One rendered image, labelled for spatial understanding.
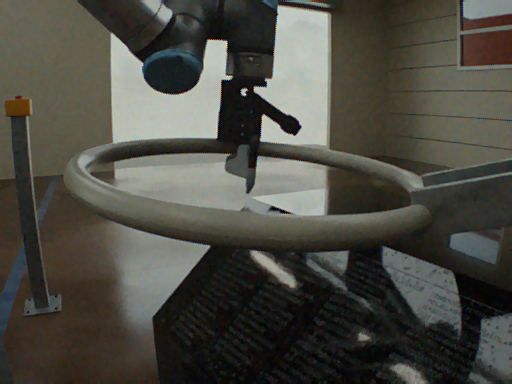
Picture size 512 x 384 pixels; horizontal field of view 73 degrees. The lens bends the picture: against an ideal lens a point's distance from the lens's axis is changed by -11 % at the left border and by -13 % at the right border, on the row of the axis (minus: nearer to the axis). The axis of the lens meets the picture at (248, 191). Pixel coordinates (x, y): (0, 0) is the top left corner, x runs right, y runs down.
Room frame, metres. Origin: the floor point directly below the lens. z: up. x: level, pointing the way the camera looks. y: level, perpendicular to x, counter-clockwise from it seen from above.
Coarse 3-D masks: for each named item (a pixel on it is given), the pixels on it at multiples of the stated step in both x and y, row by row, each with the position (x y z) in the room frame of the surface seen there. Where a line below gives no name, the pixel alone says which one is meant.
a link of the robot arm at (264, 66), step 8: (232, 56) 0.71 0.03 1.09; (240, 56) 0.70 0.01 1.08; (248, 56) 0.70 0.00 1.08; (256, 56) 0.70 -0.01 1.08; (264, 56) 0.71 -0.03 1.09; (272, 56) 0.72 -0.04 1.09; (232, 64) 0.71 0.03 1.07; (240, 64) 0.70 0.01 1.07; (248, 64) 0.70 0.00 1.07; (256, 64) 0.70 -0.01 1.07; (264, 64) 0.71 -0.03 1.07; (272, 64) 0.73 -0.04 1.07; (232, 72) 0.71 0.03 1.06; (240, 72) 0.70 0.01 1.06; (248, 72) 0.70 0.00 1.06; (256, 72) 0.70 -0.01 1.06; (264, 72) 0.71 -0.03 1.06; (272, 72) 0.73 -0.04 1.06
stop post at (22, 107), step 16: (16, 112) 1.67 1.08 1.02; (32, 112) 1.80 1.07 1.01; (16, 128) 1.69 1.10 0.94; (16, 144) 1.69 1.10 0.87; (16, 160) 1.68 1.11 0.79; (16, 176) 1.68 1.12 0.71; (32, 176) 1.77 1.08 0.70; (32, 192) 1.72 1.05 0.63; (32, 208) 1.71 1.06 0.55; (32, 224) 1.70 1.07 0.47; (32, 240) 1.70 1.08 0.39; (32, 256) 1.69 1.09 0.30; (32, 272) 1.69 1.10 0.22; (32, 288) 1.68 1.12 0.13; (32, 304) 1.72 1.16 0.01; (48, 304) 1.71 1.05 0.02
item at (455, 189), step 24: (456, 168) 0.44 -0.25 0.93; (480, 168) 0.42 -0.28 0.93; (504, 168) 0.41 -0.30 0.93; (432, 192) 0.35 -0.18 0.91; (456, 192) 0.34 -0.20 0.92; (480, 192) 0.33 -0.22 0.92; (504, 192) 0.32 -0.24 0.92; (432, 216) 0.35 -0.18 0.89; (456, 216) 0.34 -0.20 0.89; (480, 216) 0.33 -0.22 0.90; (504, 216) 0.31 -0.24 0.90
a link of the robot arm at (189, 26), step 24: (96, 0) 0.52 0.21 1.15; (120, 0) 0.53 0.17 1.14; (144, 0) 0.55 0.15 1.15; (120, 24) 0.55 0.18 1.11; (144, 24) 0.55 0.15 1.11; (168, 24) 0.57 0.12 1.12; (192, 24) 0.64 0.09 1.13; (144, 48) 0.57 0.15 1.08; (168, 48) 0.58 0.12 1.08; (192, 48) 0.60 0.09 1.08; (144, 72) 0.59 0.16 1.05; (168, 72) 0.59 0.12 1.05; (192, 72) 0.59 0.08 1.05
